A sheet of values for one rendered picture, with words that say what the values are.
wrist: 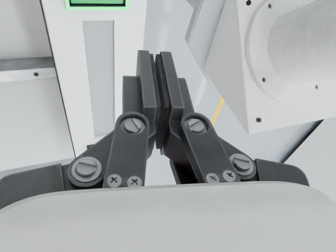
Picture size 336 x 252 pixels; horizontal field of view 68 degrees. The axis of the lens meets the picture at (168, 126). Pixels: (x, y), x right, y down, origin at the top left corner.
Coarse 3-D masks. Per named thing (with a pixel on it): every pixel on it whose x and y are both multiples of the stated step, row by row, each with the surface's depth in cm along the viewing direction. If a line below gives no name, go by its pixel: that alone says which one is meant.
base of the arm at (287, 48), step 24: (288, 0) 42; (312, 0) 44; (264, 24) 41; (288, 24) 37; (312, 24) 33; (264, 48) 41; (288, 48) 37; (312, 48) 34; (264, 72) 41; (288, 72) 40; (312, 72) 36; (288, 96) 43; (312, 96) 45
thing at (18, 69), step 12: (0, 60) 37; (12, 60) 38; (24, 60) 38; (36, 60) 38; (48, 60) 39; (0, 72) 36; (12, 72) 36; (24, 72) 37; (36, 72) 38; (48, 72) 38
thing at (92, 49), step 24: (48, 0) 21; (144, 0) 24; (48, 24) 22; (72, 24) 23; (96, 24) 24; (120, 24) 25; (144, 24) 26; (72, 48) 25; (96, 48) 26; (120, 48) 27; (72, 72) 27; (96, 72) 29; (120, 72) 29; (72, 96) 29; (96, 96) 31; (120, 96) 32; (72, 120) 32; (96, 120) 34
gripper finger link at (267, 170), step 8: (256, 160) 10; (264, 160) 10; (256, 168) 9; (264, 168) 9; (272, 168) 9; (280, 168) 10; (288, 168) 10; (296, 168) 10; (256, 176) 9; (264, 176) 9; (272, 176) 9; (280, 176) 9; (288, 176) 9; (296, 176) 9; (304, 176) 9; (304, 184) 9
